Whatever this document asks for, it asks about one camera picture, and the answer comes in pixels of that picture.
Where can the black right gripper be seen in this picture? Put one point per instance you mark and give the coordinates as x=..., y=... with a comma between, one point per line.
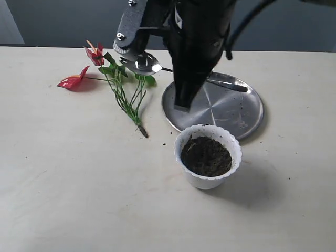
x=195, y=34

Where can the steel spoon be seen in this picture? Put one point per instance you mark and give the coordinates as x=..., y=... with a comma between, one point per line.
x=147, y=65

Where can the red artificial flower bunch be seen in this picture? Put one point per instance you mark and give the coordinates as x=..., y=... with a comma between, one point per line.
x=116, y=75

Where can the dark soil in pot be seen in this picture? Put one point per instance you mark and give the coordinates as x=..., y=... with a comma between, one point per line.
x=206, y=157

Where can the white scalloped flower pot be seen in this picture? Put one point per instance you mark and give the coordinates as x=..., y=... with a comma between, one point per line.
x=218, y=134

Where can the round steel plate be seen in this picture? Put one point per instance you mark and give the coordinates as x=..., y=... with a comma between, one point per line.
x=241, y=113

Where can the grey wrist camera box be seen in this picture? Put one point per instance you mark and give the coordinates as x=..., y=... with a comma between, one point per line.
x=129, y=39

